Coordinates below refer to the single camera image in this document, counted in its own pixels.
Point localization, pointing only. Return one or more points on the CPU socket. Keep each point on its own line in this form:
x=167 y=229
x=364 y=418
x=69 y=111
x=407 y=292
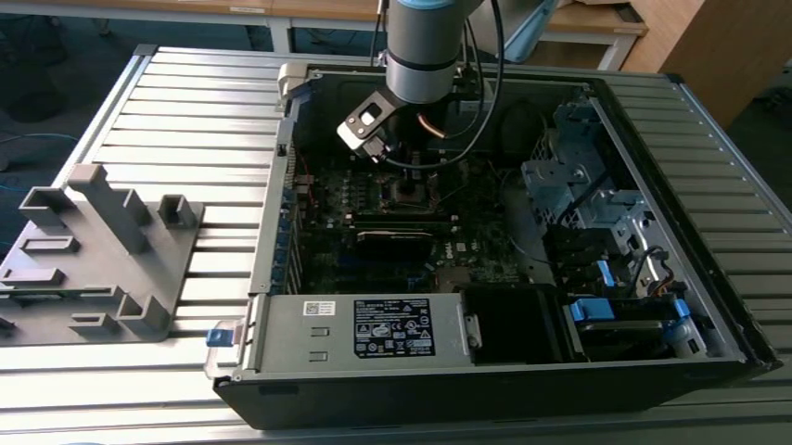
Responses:
x=386 y=199

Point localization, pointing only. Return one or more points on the black graphics card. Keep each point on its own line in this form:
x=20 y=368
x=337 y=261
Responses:
x=395 y=250

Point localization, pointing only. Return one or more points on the grey power supply unit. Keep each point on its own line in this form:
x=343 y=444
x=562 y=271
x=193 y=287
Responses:
x=284 y=338

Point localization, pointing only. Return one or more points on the CPU with silver top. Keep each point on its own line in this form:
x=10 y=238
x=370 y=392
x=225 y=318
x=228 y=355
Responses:
x=420 y=197

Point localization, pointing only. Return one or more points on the blue plastic drive clip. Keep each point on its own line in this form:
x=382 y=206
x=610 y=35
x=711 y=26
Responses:
x=606 y=273

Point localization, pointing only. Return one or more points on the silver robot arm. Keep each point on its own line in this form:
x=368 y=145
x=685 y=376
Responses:
x=426 y=74

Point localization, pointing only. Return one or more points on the hard disk in blue carrier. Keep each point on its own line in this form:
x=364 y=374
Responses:
x=590 y=309

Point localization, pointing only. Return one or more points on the grey plastic parts rack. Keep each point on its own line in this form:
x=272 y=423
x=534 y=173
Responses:
x=110 y=218

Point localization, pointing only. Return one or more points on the blue case latch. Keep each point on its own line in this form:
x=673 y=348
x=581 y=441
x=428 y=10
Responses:
x=217 y=337

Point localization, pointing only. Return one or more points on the black open PC case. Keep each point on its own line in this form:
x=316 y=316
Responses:
x=432 y=403

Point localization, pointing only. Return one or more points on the grey plastic case latch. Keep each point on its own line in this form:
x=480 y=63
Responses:
x=291 y=76

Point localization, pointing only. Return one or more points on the silver metal drive cage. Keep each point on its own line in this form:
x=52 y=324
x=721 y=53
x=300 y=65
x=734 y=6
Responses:
x=547 y=178

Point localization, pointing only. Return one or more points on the green motherboard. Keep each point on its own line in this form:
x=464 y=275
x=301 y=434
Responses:
x=488 y=232

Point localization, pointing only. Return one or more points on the wooden cabinet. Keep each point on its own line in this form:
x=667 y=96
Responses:
x=723 y=41

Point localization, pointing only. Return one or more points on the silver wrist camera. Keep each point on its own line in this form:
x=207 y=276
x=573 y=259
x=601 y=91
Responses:
x=364 y=123

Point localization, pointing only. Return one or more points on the wooden desk white frame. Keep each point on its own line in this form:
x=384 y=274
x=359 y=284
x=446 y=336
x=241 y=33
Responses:
x=154 y=11
x=602 y=27

